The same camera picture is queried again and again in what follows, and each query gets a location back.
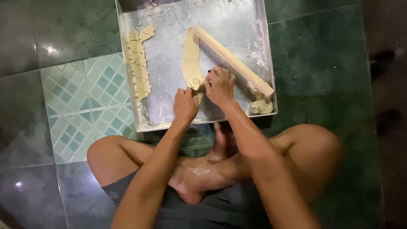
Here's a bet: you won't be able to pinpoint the person's left hand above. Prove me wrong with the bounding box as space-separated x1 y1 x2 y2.
173 88 200 125

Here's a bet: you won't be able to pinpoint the person's right hand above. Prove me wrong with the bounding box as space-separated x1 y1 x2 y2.
204 66 236 107

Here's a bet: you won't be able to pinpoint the dough sheet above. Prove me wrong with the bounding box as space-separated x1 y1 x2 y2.
180 27 206 103

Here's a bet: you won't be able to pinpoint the wooden rolling pin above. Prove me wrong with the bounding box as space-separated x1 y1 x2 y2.
192 25 275 98

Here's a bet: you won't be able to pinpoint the large metal baking tray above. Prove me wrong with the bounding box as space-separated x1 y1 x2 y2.
115 0 278 133

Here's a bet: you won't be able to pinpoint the lump of dough scraps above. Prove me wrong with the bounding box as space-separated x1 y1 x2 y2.
248 86 274 115

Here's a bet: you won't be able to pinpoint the row of cut dough pieces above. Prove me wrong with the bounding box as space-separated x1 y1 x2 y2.
127 24 156 102

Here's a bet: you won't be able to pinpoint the person's legs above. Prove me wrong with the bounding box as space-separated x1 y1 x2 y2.
86 122 342 205

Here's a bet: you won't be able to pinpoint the person's dark shorts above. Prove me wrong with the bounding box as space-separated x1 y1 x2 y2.
101 169 322 229

